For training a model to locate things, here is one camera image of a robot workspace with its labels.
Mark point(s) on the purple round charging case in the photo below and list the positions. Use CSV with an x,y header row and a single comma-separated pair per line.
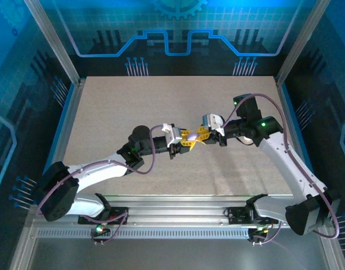
x,y
192,137

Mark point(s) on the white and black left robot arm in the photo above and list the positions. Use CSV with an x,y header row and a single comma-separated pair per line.
x,y
99,171

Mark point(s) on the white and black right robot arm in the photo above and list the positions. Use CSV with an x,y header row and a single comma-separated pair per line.
x,y
284,160

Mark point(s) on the small LED connector board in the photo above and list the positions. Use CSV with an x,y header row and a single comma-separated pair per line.
x,y
259,231
100,230

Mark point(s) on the brushed metal panel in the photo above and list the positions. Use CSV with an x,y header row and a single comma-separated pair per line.
x,y
175,256

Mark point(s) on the aluminium table side rail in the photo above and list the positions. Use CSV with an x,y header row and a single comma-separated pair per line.
x,y
68,132
293,132

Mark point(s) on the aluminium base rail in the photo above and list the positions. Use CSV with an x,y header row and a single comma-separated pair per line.
x,y
175,211

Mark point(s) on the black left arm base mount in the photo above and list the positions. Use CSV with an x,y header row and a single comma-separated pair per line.
x,y
118,214

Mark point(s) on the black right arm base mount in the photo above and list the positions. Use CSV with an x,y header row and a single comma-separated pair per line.
x,y
238,215

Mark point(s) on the aluminium frame post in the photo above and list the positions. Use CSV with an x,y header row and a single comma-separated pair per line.
x,y
55,45
301,42

